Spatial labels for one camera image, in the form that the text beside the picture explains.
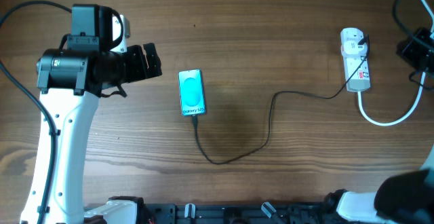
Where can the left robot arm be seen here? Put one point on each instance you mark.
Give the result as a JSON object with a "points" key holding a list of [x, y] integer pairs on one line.
{"points": [[72, 79]]}

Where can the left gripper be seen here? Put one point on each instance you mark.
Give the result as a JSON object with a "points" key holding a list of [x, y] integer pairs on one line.
{"points": [[140, 70]]}

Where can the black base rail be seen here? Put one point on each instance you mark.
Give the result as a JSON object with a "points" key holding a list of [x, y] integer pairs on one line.
{"points": [[298, 213]]}

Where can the white power strip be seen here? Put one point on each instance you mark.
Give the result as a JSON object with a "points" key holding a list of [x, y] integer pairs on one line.
{"points": [[356, 71]]}

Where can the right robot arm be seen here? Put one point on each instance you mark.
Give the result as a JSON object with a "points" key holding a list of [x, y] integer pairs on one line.
{"points": [[405, 198]]}

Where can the white USB charger plug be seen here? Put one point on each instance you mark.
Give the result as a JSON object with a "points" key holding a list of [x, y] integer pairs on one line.
{"points": [[353, 49]]}

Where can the light blue smartphone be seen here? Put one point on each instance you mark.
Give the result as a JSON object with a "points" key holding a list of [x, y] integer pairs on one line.
{"points": [[192, 99]]}

